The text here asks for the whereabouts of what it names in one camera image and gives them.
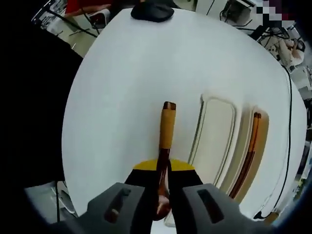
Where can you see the beige cutlery case base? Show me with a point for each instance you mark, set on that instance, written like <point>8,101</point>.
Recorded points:
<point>264,136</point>

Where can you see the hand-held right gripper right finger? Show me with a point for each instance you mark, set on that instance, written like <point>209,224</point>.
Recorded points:
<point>212,202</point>

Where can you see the red garment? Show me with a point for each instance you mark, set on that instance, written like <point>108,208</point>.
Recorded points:
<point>83,5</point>

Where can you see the person's black clothing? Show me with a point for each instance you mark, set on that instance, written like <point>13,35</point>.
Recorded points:
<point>36,109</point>

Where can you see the brown cardboard box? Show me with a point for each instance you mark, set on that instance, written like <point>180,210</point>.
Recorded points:
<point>271,218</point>

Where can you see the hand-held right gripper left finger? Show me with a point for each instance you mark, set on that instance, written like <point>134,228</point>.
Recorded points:
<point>114,202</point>

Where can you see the beige cutlery case lid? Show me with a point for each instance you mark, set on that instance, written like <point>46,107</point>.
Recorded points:
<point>214,136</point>

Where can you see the white device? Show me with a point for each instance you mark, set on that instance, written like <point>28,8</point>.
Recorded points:
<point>98,19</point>

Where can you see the wooden spoon utensil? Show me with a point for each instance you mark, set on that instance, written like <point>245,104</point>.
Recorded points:
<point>167,129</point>

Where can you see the wooden chopstick utensil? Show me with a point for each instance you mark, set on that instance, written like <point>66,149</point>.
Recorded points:
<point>251,136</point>
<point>257,129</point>

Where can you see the black rounded object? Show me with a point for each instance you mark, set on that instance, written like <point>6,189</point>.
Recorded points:
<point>152,13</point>

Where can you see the beige office chair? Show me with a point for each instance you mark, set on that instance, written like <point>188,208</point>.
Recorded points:
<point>288,52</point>

